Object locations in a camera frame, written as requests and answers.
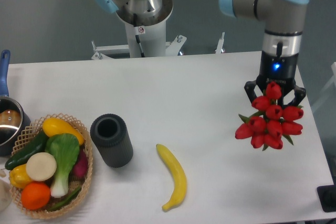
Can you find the yellow squash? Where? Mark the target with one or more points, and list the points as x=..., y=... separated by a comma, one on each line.
x=56, y=126

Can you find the purple radish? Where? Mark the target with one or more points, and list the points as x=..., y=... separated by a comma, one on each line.
x=81, y=166

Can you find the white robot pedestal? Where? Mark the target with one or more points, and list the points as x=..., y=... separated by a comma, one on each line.
x=145, y=26

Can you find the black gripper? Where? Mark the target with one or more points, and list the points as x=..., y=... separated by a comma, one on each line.
x=280, y=70

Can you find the red tulip bouquet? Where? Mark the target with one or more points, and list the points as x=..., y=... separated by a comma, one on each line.
x=271, y=122

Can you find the yellow bell pepper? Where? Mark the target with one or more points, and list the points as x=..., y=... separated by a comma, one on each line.
x=19, y=178

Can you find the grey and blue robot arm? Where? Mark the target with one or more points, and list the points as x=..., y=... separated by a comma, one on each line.
x=284, y=21

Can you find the orange fruit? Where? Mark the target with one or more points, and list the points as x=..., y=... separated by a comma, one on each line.
x=35, y=195

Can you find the black device at edge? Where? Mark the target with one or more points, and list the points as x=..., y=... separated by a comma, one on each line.
x=327, y=197

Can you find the yellow banana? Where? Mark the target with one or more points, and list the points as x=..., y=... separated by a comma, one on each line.
x=179, y=178

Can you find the green chili pepper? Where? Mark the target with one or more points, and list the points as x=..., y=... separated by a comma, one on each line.
x=66, y=200

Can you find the white garlic piece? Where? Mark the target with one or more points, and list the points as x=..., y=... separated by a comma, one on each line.
x=2, y=173

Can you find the green cucumber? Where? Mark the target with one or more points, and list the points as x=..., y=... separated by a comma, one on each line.
x=36, y=145

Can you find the blue handled saucepan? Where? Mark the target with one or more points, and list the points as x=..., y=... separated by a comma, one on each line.
x=13, y=117

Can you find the woven wicker basket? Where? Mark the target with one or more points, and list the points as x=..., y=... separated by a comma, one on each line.
x=80, y=186

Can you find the green bok choy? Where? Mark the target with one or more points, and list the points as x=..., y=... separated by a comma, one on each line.
x=65, y=149

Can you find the dark grey ribbed vase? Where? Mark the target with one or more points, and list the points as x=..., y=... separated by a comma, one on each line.
x=110, y=135

